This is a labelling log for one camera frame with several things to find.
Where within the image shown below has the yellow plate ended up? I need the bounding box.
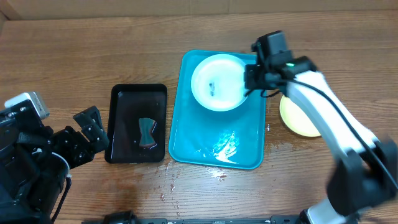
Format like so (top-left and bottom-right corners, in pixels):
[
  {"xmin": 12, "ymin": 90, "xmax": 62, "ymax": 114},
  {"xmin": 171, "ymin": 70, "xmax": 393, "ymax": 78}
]
[{"xmin": 279, "ymin": 95, "xmax": 321, "ymax": 138}]

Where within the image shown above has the dark hourglass sponge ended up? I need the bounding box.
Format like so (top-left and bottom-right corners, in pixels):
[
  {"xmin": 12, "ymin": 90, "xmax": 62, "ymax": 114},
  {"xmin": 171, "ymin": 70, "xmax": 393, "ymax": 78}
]
[{"xmin": 139, "ymin": 118, "xmax": 156, "ymax": 148}]

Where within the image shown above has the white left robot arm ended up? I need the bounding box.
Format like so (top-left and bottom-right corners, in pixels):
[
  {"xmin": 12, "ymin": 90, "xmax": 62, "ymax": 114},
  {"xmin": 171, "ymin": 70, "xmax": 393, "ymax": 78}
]
[{"xmin": 1, "ymin": 100, "xmax": 109, "ymax": 223}]

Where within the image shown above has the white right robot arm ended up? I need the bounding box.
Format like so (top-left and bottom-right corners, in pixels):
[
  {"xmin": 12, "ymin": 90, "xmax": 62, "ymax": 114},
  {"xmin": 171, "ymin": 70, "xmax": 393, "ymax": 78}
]
[{"xmin": 244, "ymin": 57, "xmax": 397, "ymax": 223}]

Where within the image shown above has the black rectangular water tray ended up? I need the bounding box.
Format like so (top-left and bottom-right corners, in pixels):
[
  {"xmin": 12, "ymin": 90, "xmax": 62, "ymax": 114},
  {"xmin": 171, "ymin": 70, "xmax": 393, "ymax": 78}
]
[{"xmin": 105, "ymin": 84, "xmax": 167, "ymax": 164}]

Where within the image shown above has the teal plastic tray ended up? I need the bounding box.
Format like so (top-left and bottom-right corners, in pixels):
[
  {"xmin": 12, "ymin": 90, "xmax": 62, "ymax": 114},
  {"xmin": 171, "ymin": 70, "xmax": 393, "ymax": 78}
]
[{"xmin": 169, "ymin": 50, "xmax": 266, "ymax": 170}]

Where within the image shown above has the light blue plate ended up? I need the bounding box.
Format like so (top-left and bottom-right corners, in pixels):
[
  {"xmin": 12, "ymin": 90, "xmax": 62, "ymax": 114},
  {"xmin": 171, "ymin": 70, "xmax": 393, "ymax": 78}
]
[{"xmin": 191, "ymin": 54, "xmax": 246, "ymax": 112}]

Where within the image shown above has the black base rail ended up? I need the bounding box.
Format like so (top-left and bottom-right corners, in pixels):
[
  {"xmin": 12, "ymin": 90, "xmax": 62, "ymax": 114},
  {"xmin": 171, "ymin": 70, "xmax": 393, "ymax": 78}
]
[{"xmin": 82, "ymin": 211, "xmax": 310, "ymax": 224}]

